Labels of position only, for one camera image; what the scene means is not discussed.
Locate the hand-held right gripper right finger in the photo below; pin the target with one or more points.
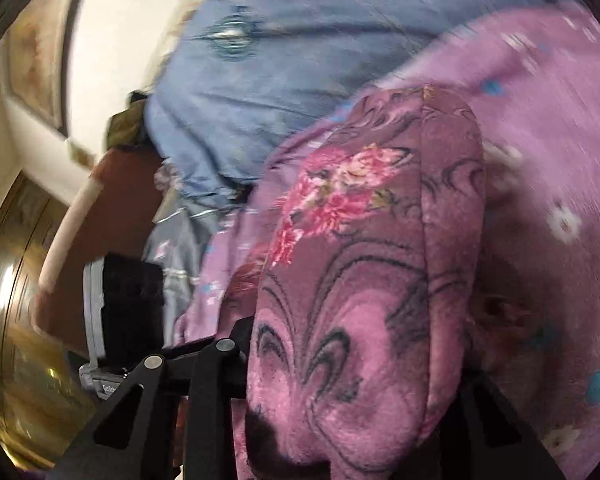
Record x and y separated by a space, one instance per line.
495 435

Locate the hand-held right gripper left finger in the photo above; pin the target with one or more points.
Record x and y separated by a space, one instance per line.
210 375

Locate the purple floral fleece garment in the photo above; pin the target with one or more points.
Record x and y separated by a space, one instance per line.
370 270

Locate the golden wooden door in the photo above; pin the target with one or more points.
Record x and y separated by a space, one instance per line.
20 320

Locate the olive green cloth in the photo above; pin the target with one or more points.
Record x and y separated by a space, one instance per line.
127 122

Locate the purple flowered bed sheet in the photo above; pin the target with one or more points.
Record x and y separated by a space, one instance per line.
540 135

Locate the framed wall picture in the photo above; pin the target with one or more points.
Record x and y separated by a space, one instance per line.
35 45

